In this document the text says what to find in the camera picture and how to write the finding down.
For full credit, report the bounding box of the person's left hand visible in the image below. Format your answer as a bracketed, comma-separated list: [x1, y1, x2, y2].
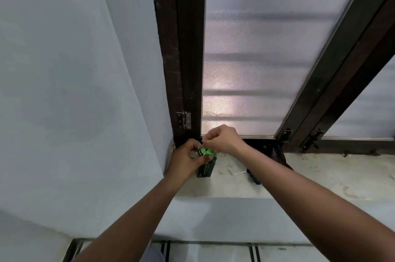
[165, 138, 214, 184]

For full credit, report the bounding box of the person's right hand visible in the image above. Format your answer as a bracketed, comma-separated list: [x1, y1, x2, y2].
[202, 124, 247, 158]

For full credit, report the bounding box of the green bag box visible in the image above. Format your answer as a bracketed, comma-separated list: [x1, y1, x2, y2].
[197, 147, 218, 178]

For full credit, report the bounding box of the black trash bag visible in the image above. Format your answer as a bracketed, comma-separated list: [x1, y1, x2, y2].
[246, 143, 294, 186]

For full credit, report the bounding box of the person's right forearm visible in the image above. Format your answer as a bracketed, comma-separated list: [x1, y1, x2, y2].
[239, 144, 395, 262]

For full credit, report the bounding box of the person's left forearm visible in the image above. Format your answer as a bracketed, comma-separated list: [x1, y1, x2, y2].
[72, 175, 186, 262]

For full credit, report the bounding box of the metal window hinge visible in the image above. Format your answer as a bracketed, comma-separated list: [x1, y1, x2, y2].
[176, 112, 192, 131]

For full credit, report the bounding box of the dark metal window latch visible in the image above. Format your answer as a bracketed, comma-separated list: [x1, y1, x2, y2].
[301, 128, 324, 152]
[279, 129, 294, 145]

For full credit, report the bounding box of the frosted glass window pane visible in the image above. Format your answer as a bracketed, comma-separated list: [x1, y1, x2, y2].
[200, 0, 376, 137]
[322, 55, 395, 141]

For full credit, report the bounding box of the pale stone window sill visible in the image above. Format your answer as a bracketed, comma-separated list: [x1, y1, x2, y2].
[172, 144, 395, 202]

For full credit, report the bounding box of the dark brown window frame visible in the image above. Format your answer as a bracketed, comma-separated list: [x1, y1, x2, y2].
[148, 0, 395, 156]

